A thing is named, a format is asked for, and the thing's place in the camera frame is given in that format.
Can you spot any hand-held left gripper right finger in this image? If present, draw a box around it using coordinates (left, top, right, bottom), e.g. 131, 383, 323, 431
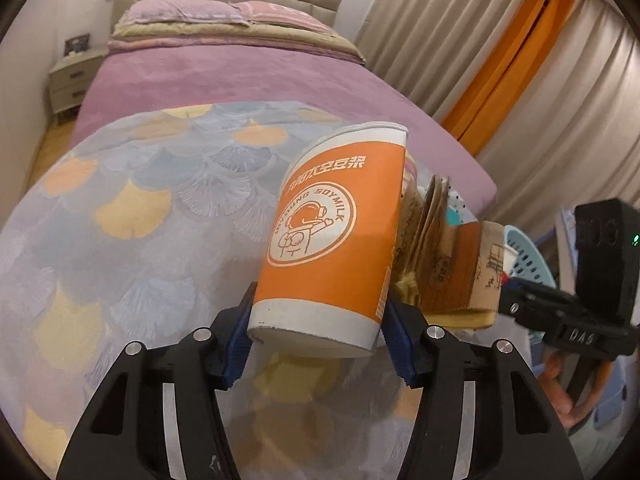
382, 295, 583, 480

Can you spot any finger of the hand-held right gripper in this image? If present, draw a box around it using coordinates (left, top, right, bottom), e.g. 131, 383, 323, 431
500, 276, 576, 326

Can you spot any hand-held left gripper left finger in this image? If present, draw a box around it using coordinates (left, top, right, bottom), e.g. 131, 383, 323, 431
57, 282, 258, 480

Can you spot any light blue plastic basket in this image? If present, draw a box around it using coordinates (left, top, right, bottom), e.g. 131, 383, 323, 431
502, 225, 557, 292

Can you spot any orange paper cup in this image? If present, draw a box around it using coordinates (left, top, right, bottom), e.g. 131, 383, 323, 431
247, 121, 410, 358

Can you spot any person's right hand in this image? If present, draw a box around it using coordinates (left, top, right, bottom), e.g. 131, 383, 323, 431
542, 346, 611, 432

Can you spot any white teal printed packet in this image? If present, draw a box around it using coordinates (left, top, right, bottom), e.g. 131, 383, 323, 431
442, 185, 481, 231

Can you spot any beige curtain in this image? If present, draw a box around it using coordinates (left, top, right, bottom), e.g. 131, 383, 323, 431
477, 0, 640, 243
356, 0, 545, 127

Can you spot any scallop print table cloth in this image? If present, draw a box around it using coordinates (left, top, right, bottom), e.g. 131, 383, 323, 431
0, 101, 433, 480

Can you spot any orange curtain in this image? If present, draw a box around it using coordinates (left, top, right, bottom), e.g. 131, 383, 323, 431
440, 0, 583, 159

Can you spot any purple bed blanket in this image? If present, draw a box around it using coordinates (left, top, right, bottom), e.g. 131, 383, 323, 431
70, 52, 498, 213

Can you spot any beige folded quilt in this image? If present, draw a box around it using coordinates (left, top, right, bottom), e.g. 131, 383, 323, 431
107, 22, 367, 67

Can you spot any grey nightstand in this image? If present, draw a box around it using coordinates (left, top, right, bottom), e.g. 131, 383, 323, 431
48, 52, 108, 125

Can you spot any pink pillow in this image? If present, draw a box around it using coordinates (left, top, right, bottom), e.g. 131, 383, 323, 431
232, 0, 335, 34

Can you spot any purple pillow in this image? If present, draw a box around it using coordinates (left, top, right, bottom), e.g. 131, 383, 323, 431
116, 0, 251, 28

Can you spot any small picture frame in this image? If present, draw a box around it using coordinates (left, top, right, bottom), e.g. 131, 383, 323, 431
64, 33, 92, 56

